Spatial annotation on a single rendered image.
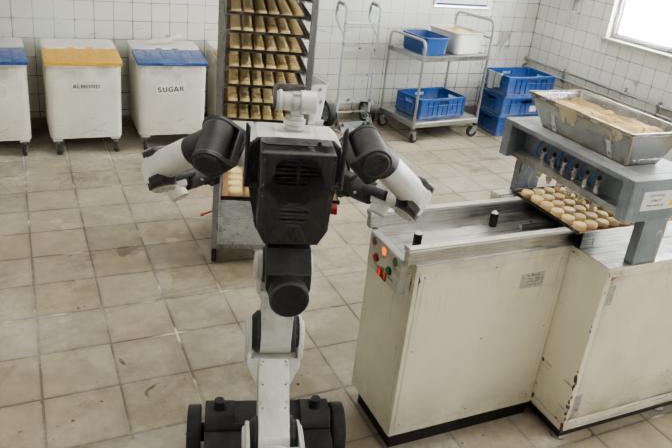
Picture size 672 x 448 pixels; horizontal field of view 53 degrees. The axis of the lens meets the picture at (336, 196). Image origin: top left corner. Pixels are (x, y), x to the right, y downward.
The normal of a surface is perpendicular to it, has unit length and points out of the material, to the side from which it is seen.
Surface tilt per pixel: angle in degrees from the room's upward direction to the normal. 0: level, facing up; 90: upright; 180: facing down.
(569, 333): 90
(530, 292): 90
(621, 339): 90
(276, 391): 47
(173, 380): 0
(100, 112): 94
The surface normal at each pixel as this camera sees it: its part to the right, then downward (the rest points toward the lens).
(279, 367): 0.18, -0.32
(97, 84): 0.42, 0.43
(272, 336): 0.15, 0.34
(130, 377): 0.10, -0.91
